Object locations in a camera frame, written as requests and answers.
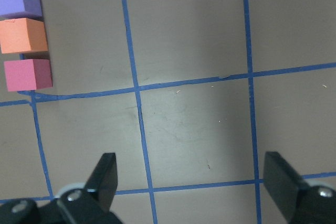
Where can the orange foam block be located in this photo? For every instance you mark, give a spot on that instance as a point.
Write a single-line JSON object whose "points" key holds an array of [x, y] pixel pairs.
{"points": [[23, 35]]}

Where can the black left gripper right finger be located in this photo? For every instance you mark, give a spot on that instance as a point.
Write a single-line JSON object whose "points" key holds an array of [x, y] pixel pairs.
{"points": [[284, 185]]}

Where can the pink foam block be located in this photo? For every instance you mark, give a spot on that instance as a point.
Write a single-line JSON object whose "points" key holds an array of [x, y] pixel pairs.
{"points": [[28, 74]]}

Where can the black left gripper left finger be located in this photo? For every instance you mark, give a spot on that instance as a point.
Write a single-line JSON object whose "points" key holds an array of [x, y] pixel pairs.
{"points": [[102, 183]]}

